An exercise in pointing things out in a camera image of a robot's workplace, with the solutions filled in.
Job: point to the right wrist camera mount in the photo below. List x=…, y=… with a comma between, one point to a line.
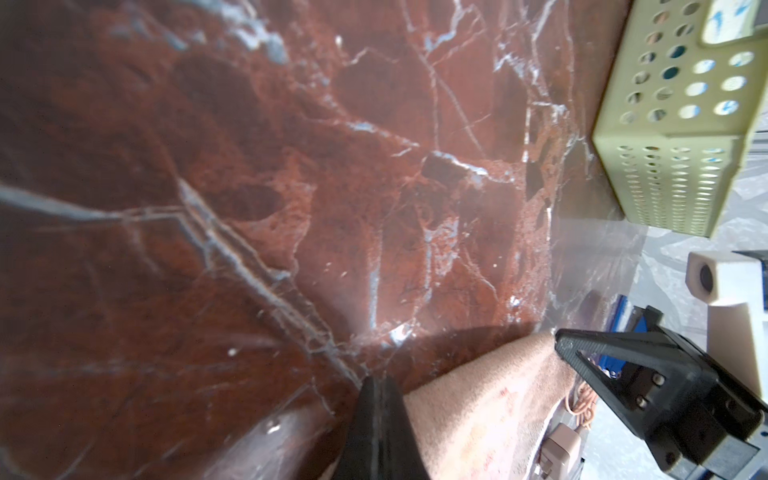
x=733, y=286

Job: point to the green plastic basket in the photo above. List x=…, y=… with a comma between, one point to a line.
x=678, y=116

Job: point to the teal patterned towel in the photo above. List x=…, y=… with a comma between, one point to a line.
x=729, y=20

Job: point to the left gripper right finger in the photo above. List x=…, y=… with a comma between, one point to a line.
x=397, y=452

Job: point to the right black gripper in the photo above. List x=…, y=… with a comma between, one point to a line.
x=697, y=420

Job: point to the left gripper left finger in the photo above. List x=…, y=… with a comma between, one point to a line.
x=358, y=458

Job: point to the red patterned towel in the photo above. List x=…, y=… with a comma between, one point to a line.
x=486, y=419

